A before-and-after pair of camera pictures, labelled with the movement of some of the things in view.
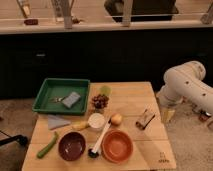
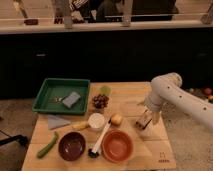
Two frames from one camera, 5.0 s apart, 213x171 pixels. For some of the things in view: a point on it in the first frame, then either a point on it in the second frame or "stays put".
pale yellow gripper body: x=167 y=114 -> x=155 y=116
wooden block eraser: x=145 y=119 stays put
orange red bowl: x=117 y=146 stays put
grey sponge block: x=70 y=100 stays put
